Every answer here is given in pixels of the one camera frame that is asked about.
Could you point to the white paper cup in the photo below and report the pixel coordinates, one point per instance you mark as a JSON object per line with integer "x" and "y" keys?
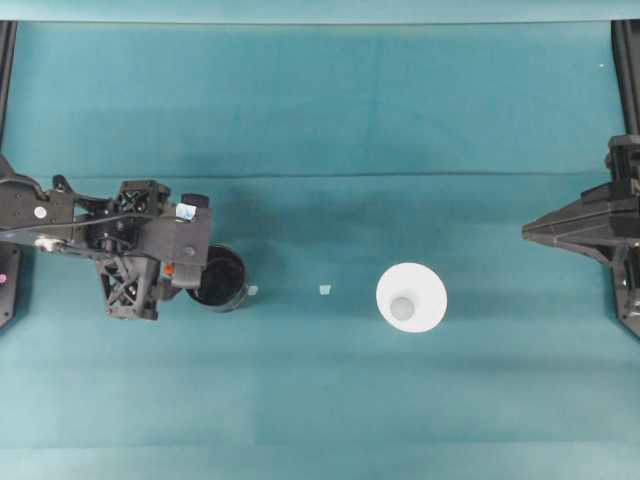
{"x": 412, "y": 280}

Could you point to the pale grey-green backdrop curtain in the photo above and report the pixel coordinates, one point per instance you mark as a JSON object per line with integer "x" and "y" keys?
{"x": 320, "y": 9}

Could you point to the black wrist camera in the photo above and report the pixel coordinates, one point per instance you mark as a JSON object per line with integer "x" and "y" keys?
{"x": 187, "y": 240}

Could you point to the black frame rail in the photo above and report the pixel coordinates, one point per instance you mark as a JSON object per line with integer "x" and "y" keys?
{"x": 7, "y": 75}
{"x": 627, "y": 75}

